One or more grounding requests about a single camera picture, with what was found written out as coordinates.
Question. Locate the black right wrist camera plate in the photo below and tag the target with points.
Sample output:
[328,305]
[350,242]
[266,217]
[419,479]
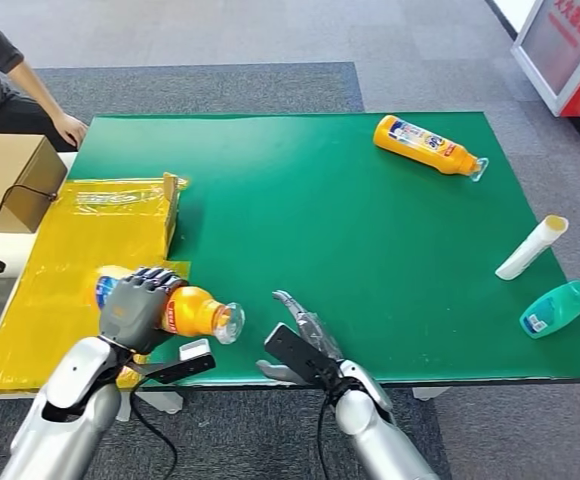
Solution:
[294,351]

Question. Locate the teal plastic bottle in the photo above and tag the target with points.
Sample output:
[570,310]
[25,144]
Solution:
[560,308]

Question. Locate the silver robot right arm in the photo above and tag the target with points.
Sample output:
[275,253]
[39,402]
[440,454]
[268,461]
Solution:
[380,437]

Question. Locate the brown cardboard box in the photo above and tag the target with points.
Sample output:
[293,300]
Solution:
[0,172]

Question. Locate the white tube bottle yellow cap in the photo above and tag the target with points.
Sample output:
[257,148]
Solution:
[527,252]

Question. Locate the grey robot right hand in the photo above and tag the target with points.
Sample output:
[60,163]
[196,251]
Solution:
[317,334]

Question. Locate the white and red display stand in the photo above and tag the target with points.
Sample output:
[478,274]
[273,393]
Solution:
[555,40]

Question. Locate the person's hand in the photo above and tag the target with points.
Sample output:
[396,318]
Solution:
[70,128]

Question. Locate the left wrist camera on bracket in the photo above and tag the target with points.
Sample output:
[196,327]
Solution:
[195,350]

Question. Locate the white table foot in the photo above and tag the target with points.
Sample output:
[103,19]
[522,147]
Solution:
[162,401]
[433,394]

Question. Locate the yellow taped cardboard box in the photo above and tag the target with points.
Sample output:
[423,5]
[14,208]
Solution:
[70,232]

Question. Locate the person's forearm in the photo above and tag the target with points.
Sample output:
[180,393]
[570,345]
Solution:
[37,93]

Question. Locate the wide orange bottle clear cap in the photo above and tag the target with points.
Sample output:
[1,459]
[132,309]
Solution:
[195,311]

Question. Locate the slim orange bottle clear cap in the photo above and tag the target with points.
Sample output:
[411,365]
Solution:
[420,142]

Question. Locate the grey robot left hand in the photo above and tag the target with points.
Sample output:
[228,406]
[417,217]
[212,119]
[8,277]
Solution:
[130,311]

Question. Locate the ribbed and silver left arm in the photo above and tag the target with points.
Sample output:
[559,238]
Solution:
[70,384]

